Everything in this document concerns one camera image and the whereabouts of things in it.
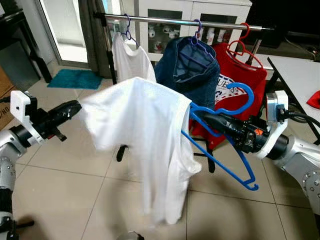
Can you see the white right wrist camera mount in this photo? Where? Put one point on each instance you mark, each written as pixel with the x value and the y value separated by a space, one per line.
pixel 276 107

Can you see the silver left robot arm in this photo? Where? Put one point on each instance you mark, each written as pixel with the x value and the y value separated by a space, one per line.
pixel 7 150

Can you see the blue denim garment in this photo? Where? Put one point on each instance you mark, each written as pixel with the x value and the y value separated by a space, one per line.
pixel 170 75

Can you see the silver clothes rack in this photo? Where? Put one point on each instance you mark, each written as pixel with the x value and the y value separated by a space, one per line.
pixel 160 20

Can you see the purple clothes hanger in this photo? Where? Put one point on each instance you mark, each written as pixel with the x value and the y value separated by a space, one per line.
pixel 199 30
pixel 128 34

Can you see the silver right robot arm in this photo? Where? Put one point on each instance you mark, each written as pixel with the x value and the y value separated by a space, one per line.
pixel 300 155

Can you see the brown box with lettering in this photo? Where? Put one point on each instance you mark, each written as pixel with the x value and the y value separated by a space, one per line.
pixel 5 95

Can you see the bright glass door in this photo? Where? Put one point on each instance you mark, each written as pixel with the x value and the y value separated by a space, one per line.
pixel 62 25

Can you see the grey curtain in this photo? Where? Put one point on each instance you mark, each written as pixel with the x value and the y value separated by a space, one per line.
pixel 92 40

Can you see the red clothes hanger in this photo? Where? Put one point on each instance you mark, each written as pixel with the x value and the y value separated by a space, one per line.
pixel 243 35

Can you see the white printed t-shirt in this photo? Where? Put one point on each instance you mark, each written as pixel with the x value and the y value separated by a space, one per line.
pixel 140 125

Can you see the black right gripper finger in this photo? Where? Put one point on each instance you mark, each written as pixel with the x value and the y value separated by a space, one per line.
pixel 231 137
pixel 215 121

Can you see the teal shaggy mat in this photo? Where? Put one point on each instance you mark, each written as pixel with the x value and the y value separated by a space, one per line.
pixel 75 79

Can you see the plain white t-shirt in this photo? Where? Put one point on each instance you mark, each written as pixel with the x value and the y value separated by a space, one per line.
pixel 130 62

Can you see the blue plastic clothes hanger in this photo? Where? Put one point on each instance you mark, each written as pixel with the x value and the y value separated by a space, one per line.
pixel 251 96

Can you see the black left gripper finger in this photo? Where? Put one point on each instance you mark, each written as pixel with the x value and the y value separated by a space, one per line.
pixel 67 108
pixel 62 121

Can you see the black television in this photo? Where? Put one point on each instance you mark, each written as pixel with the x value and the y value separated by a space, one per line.
pixel 290 20

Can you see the red Guess t-shirt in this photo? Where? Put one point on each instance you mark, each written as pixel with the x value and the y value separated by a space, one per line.
pixel 230 67

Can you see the white glass-door cabinet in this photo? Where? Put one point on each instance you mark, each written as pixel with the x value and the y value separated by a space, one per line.
pixel 200 7

